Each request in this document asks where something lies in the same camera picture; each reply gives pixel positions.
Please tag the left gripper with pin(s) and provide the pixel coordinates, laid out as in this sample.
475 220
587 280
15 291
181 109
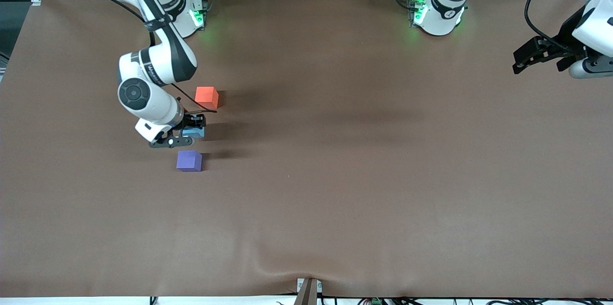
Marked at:
567 39

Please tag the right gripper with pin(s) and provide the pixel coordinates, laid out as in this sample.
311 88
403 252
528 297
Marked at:
191 118

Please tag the light blue foam block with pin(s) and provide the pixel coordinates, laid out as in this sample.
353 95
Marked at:
196 133

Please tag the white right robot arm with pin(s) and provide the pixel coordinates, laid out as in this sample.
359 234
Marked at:
143 99

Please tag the purple foam block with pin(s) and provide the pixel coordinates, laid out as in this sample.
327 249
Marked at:
188 161

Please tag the orange foam block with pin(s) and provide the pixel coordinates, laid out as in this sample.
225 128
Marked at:
206 98

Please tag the brown table mat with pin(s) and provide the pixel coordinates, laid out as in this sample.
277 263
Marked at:
335 175

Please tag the metal table clamp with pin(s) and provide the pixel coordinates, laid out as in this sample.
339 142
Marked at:
309 291

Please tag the green terminal connector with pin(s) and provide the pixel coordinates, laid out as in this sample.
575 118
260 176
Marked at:
375 301

